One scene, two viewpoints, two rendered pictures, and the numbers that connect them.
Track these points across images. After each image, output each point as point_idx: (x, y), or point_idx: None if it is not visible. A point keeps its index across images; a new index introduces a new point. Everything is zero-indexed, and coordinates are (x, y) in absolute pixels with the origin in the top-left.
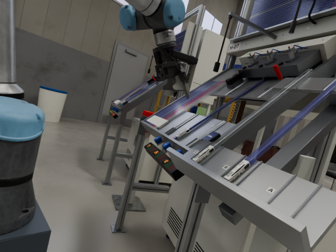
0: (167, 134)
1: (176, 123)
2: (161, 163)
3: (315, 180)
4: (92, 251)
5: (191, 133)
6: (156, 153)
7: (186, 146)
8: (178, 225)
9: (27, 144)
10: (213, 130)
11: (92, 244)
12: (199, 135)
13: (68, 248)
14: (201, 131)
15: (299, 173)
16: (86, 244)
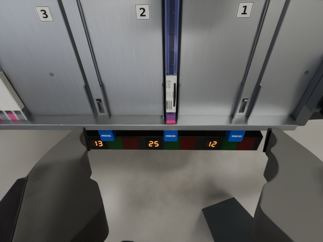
0: (108, 112)
1: (53, 63)
2: (207, 150)
3: None
4: (110, 151)
5: (190, 73)
6: (160, 144)
7: (261, 126)
8: None
9: None
10: (267, 31)
11: (100, 151)
12: (230, 69)
13: (106, 175)
14: (224, 54)
15: None
16: (100, 157)
